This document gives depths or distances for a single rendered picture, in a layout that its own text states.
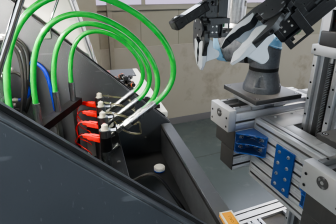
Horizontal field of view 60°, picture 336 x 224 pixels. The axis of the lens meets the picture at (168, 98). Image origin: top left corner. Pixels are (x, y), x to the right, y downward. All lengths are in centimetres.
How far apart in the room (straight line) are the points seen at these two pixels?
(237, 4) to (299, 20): 66
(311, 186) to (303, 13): 47
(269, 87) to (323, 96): 19
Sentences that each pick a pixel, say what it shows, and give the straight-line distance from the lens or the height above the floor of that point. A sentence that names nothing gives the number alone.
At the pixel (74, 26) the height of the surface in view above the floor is 133.
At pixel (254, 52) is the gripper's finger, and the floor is 131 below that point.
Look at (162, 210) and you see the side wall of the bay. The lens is 43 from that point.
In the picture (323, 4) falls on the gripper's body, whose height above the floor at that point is 140.
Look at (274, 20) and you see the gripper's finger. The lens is 56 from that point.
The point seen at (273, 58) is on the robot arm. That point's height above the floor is 118.
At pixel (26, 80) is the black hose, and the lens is 94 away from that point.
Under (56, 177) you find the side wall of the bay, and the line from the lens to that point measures 38.
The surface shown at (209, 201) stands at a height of 95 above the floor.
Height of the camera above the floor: 142
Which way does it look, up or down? 20 degrees down
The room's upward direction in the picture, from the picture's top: straight up
